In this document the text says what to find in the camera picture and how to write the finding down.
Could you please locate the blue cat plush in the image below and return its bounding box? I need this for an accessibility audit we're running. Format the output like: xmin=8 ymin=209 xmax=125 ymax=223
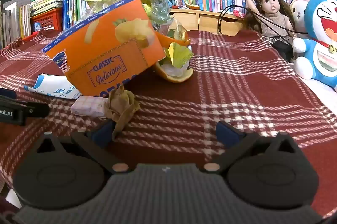
xmin=292 ymin=0 xmax=337 ymax=93

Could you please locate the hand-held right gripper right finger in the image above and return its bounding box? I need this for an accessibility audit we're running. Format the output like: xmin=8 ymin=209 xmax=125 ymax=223
xmin=201 ymin=121 xmax=301 ymax=173

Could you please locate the yellow green snack bag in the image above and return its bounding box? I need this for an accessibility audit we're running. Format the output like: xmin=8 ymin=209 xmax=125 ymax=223
xmin=86 ymin=0 xmax=127 ymax=14

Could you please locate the brown paper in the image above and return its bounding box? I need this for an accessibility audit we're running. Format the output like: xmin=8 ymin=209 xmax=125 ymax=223
xmin=105 ymin=85 xmax=141 ymax=141

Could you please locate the white bunny plush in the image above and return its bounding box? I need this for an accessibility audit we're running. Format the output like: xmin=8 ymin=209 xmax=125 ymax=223
xmin=289 ymin=0 xmax=313 ymax=30

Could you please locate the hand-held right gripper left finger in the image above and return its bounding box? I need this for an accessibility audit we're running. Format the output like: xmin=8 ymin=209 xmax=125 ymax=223
xmin=35 ymin=120 xmax=130 ymax=173

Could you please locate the black cable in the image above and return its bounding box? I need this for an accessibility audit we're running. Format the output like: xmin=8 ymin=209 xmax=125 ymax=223
xmin=218 ymin=0 xmax=316 ymax=38

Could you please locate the orange peel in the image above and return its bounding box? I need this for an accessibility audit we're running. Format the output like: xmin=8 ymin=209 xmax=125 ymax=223
xmin=153 ymin=31 xmax=194 ymax=83

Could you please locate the wooden drawer unit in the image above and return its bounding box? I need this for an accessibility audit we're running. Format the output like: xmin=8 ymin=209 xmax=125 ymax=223
xmin=170 ymin=7 xmax=248 ymax=36

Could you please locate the yellow green wrapper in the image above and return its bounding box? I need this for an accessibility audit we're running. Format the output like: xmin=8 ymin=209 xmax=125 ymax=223
xmin=163 ymin=42 xmax=194 ymax=68

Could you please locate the red plastic basket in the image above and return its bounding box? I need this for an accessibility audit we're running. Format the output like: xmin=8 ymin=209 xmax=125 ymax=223
xmin=31 ymin=8 xmax=64 ymax=31

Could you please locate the row of pale books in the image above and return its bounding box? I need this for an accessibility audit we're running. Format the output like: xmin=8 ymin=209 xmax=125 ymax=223
xmin=0 ymin=1 xmax=32 ymax=50

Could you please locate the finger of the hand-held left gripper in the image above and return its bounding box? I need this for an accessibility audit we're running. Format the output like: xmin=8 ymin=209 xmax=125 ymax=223
xmin=0 ymin=88 xmax=17 ymax=100
xmin=0 ymin=97 xmax=50 ymax=119

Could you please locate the brown haired doll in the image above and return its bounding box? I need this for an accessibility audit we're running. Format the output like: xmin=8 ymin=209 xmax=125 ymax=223
xmin=244 ymin=0 xmax=298 ymax=63

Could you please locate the red plaid tablecloth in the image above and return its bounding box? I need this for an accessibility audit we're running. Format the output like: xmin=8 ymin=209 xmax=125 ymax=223
xmin=0 ymin=28 xmax=337 ymax=217

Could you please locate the pink checked tissue pack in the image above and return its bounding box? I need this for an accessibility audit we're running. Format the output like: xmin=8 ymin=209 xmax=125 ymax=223
xmin=70 ymin=96 xmax=110 ymax=118

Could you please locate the stack of flat books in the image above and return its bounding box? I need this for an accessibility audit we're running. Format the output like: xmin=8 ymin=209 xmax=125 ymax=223
xmin=29 ymin=0 xmax=65 ymax=16

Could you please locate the orange cardboard snack box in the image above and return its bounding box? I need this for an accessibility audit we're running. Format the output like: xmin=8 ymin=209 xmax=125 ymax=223
xmin=41 ymin=0 xmax=166 ymax=98

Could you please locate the white blue plastic bag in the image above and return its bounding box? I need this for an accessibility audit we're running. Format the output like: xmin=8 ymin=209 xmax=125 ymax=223
xmin=24 ymin=73 xmax=82 ymax=100

